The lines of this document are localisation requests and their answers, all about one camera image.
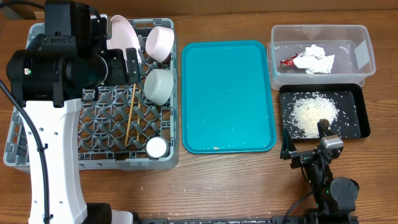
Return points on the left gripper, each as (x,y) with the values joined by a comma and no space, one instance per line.
(118,77)

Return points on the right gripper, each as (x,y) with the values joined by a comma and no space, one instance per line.
(304,154)

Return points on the wooden chopstick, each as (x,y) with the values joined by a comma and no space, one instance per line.
(130,115)
(138,118)

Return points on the brown food scrap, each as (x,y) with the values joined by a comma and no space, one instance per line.
(325,123)

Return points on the rice pile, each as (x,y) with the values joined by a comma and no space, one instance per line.
(301,111)

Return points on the large white plate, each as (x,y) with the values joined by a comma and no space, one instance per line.
(123,36)

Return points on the grey bowl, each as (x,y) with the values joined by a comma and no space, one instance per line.
(158,86)

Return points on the white napkin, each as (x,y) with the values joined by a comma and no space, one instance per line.
(314,60)

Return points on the white cup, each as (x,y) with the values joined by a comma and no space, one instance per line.
(157,147)

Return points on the red wrapper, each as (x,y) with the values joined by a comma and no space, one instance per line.
(289,61)

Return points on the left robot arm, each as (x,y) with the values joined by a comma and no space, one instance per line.
(47,80)

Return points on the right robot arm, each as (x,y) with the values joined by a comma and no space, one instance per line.
(334,197)

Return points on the grey plastic dish rack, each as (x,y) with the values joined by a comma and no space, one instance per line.
(103,122)

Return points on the black tray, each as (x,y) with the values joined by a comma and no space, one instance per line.
(352,88)

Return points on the teal serving tray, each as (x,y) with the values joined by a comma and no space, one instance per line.
(226,98)

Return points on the clear plastic bin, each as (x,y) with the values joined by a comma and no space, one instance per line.
(351,45)

